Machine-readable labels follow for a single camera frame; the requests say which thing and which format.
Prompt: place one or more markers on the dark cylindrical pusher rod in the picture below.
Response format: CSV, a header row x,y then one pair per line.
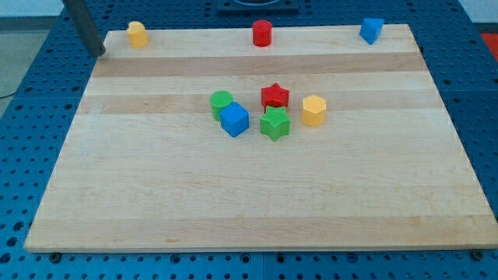
x,y
86,28

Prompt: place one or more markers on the yellow heart block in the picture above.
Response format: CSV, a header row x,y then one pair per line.
x,y
137,34

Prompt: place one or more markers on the green cylinder block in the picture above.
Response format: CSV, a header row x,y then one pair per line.
x,y
218,101

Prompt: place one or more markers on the red cylinder block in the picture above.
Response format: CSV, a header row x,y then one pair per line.
x,y
262,33

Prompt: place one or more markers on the blue cube block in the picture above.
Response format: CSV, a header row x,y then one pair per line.
x,y
234,119

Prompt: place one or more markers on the red star block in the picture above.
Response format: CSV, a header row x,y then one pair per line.
x,y
274,96

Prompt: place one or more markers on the green star block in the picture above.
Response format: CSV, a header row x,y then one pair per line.
x,y
275,122

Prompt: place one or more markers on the yellow hexagon block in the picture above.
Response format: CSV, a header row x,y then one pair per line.
x,y
313,110

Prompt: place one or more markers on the wooden board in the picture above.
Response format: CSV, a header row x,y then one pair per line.
x,y
145,167

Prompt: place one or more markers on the blue triangle block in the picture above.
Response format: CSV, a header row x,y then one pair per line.
x,y
371,29

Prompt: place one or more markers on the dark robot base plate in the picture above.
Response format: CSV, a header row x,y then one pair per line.
x,y
231,6

